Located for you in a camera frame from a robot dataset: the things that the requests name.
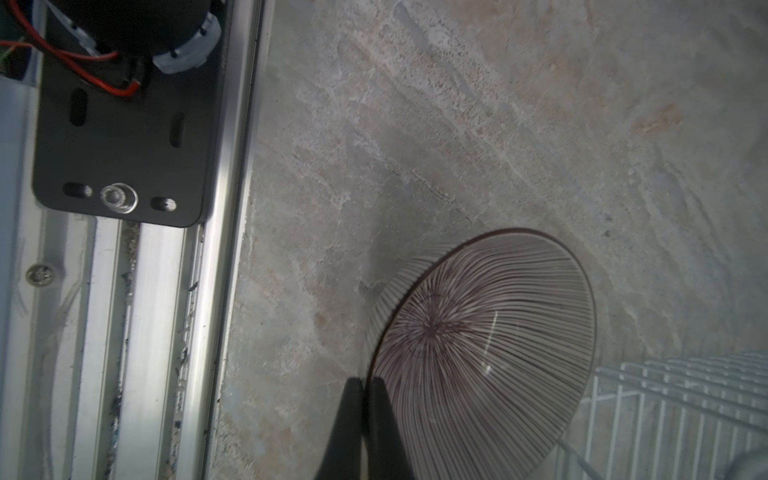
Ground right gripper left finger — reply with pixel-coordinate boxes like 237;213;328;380
315;378;364;480

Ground striped ceramic bowl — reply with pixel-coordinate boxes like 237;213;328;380
361;228;597;479

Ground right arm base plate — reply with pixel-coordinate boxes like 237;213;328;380
31;1;230;228

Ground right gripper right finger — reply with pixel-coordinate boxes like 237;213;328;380
367;377;415;479

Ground aluminium front rail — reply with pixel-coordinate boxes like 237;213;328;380
1;1;258;479

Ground white wire dish rack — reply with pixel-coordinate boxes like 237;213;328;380
546;351;767;479

